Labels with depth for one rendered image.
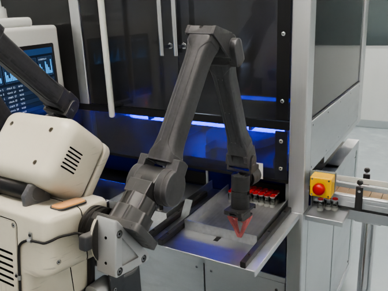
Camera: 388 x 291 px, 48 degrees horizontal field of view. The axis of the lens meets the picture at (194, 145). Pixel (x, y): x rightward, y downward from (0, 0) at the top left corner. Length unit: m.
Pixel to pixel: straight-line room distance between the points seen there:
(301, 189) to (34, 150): 0.96
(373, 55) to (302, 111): 4.64
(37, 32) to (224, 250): 1.11
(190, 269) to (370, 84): 4.60
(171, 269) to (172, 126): 1.18
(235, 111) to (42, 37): 0.99
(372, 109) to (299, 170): 4.69
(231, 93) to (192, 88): 0.20
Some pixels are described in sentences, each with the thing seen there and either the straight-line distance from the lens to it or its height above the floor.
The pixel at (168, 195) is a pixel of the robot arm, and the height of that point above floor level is 1.23.
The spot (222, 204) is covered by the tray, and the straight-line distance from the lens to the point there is 1.67.
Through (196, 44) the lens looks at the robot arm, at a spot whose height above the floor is 1.51.
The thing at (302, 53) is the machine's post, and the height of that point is 1.44.
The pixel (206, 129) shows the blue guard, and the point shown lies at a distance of 1.65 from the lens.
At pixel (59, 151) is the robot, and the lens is 0.89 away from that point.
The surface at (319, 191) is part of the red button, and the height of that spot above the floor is 0.99.
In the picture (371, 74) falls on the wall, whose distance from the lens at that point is 6.13.
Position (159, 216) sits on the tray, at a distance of 1.57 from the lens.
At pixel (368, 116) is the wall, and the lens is 6.23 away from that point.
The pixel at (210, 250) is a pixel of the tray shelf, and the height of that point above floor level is 0.88.
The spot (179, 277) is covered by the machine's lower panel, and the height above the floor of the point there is 0.46.
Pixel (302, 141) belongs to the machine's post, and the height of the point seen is 1.15.
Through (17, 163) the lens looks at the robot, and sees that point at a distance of 0.94.
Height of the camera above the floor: 1.59
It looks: 17 degrees down
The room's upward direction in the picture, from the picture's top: 2 degrees counter-clockwise
